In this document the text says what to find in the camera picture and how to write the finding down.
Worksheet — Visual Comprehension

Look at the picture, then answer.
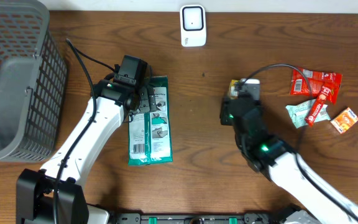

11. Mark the dark green packet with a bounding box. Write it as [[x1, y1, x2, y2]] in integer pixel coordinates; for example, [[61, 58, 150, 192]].
[[128, 77, 173, 166]]

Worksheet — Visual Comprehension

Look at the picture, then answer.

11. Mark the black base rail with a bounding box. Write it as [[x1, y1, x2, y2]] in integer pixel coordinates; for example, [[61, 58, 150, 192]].
[[85, 203, 347, 224]]

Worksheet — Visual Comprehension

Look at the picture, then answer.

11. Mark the small red Nescafe packet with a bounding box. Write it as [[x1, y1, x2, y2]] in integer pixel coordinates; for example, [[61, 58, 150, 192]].
[[305, 83, 334, 127]]

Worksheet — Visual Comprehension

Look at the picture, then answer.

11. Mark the white barcode scanner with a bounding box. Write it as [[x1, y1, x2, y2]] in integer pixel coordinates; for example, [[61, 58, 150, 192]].
[[180, 4, 207, 47]]

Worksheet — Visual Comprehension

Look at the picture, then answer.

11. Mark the grey plastic shopping basket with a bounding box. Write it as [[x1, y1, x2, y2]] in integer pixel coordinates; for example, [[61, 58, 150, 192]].
[[0, 1, 68, 162]]

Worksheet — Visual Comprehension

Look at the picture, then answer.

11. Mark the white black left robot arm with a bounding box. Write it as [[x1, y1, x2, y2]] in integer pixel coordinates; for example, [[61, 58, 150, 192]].
[[16, 80, 155, 223]]

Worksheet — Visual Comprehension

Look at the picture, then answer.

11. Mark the small orange tissue pack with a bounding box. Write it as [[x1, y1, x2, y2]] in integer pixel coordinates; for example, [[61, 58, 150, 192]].
[[331, 108, 358, 134]]

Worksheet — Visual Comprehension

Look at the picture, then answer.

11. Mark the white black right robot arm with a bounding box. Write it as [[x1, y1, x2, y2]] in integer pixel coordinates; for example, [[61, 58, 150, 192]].
[[220, 96, 358, 223]]

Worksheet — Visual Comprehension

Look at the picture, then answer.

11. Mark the red snack bag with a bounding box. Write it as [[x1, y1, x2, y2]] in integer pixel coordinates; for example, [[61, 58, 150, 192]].
[[290, 67, 342, 104]]

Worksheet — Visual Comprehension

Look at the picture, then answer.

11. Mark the yellow green juice carton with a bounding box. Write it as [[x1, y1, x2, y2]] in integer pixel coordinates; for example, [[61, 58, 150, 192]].
[[227, 80, 239, 99]]

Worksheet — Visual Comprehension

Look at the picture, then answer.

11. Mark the light green wet wipes pack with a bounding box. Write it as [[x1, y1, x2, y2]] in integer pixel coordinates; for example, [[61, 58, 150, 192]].
[[285, 100, 331, 128]]

